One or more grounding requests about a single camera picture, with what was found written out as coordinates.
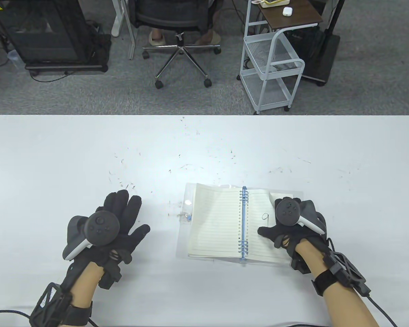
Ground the person's right hand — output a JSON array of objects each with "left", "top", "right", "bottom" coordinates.
[{"left": 258, "top": 225, "right": 328, "bottom": 275}]

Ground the person's left hand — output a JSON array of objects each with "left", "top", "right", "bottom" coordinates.
[{"left": 62, "top": 190, "right": 151, "bottom": 290}]

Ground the spiral notebook with clear cover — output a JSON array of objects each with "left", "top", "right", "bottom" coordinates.
[{"left": 176, "top": 183, "right": 312, "bottom": 270}]

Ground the person's left forearm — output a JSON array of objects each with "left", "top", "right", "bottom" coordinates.
[{"left": 70, "top": 262, "right": 106, "bottom": 309}]

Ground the person's right forearm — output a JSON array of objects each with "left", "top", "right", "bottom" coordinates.
[{"left": 295, "top": 238, "right": 379, "bottom": 327}]

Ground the dark grey right hand controller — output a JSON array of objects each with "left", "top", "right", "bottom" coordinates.
[{"left": 274, "top": 198, "right": 326, "bottom": 235}]

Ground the dark grey hand controller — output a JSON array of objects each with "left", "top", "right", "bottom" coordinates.
[
  {"left": 62, "top": 211, "right": 120, "bottom": 262},
  {"left": 274, "top": 198, "right": 326, "bottom": 235}
]

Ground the dark grey left hand controller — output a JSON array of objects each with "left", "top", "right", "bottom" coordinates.
[{"left": 62, "top": 211, "right": 120, "bottom": 262}]

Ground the beige slipper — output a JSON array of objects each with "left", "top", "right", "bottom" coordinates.
[
  {"left": 195, "top": 33, "right": 222, "bottom": 45},
  {"left": 148, "top": 31, "right": 167, "bottom": 46}
]

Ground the black monitor stand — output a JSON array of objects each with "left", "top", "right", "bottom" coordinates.
[{"left": 302, "top": 0, "right": 345, "bottom": 87}]

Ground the clear plastic cup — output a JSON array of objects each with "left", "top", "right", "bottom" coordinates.
[{"left": 7, "top": 49, "right": 21, "bottom": 70}]

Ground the black rolling cabinet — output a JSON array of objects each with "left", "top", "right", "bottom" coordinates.
[{"left": 0, "top": 0, "right": 109, "bottom": 75}]

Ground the black office chair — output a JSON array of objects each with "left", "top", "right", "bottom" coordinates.
[{"left": 130, "top": 0, "right": 223, "bottom": 90}]

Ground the white cart with wooden top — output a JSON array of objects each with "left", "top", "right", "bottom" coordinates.
[{"left": 239, "top": 0, "right": 324, "bottom": 114}]

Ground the black right wrist strap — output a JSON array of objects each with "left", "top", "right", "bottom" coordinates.
[{"left": 312, "top": 269, "right": 341, "bottom": 296}]

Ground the black wrist strap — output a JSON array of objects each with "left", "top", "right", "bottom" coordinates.
[
  {"left": 312, "top": 269, "right": 341, "bottom": 296},
  {"left": 65, "top": 303, "right": 93, "bottom": 327}
]

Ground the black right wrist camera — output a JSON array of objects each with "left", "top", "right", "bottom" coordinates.
[{"left": 322, "top": 252, "right": 372, "bottom": 297}]

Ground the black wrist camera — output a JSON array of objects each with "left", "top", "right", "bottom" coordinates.
[
  {"left": 322, "top": 252, "right": 372, "bottom": 297},
  {"left": 29, "top": 282, "right": 74, "bottom": 327}
]

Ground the black left wrist strap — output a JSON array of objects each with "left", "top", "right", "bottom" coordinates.
[{"left": 65, "top": 303, "right": 93, "bottom": 327}]

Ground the black right camera cable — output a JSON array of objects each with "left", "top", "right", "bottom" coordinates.
[{"left": 365, "top": 295, "right": 397, "bottom": 327}]

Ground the black camera cable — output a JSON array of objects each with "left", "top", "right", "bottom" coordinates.
[
  {"left": 365, "top": 295, "right": 397, "bottom": 327},
  {"left": 0, "top": 309, "right": 31, "bottom": 319}
]

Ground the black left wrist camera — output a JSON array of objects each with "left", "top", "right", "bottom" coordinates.
[{"left": 29, "top": 282, "right": 74, "bottom": 327}]

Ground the black floor cable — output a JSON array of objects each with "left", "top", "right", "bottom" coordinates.
[{"left": 30, "top": 70, "right": 72, "bottom": 82}]

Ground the black left camera cable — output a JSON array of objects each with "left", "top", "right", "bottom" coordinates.
[{"left": 0, "top": 309, "right": 31, "bottom": 319}]

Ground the white desk frame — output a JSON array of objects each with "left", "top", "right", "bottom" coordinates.
[{"left": 111, "top": 0, "right": 138, "bottom": 60}]

